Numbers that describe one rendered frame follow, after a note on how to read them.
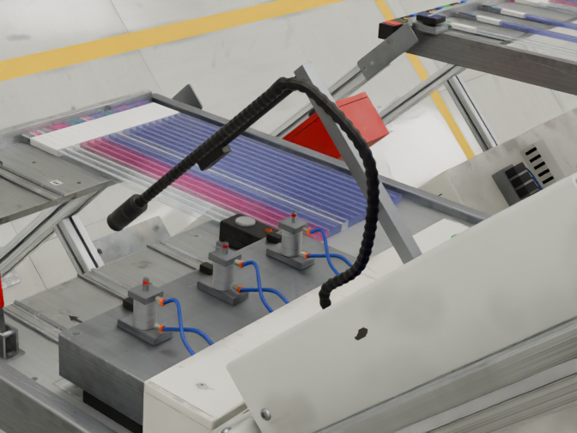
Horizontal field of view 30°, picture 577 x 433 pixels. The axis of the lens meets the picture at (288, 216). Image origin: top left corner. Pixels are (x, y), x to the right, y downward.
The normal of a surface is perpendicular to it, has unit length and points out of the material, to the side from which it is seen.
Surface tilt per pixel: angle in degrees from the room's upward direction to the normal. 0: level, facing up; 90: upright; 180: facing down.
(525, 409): 90
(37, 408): 90
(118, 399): 90
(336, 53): 0
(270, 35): 0
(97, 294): 45
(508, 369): 90
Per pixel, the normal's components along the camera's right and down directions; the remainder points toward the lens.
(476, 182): 0.60, -0.41
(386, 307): -0.63, 0.29
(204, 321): 0.07, -0.90
